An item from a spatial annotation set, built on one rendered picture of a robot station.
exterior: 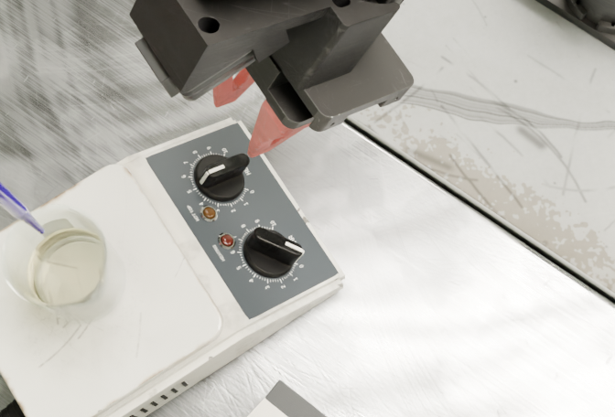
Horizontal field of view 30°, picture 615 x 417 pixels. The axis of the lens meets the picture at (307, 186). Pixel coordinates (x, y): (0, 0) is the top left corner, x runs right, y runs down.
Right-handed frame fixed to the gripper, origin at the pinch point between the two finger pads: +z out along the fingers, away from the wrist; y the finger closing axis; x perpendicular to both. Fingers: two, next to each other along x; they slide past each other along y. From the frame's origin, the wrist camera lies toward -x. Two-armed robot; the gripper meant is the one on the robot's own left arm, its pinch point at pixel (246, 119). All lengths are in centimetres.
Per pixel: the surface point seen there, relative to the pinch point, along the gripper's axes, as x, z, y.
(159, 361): -8.0, 8.3, 8.3
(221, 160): 1.1, 5.7, -0.4
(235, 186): 1.9, 7.0, 1.0
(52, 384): -12.8, 11.2, 6.1
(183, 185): -1.0, 7.4, -0.4
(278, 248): 1.1, 5.7, 6.0
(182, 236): -2.8, 7.6, 2.4
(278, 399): 0.1, 13.2, 12.8
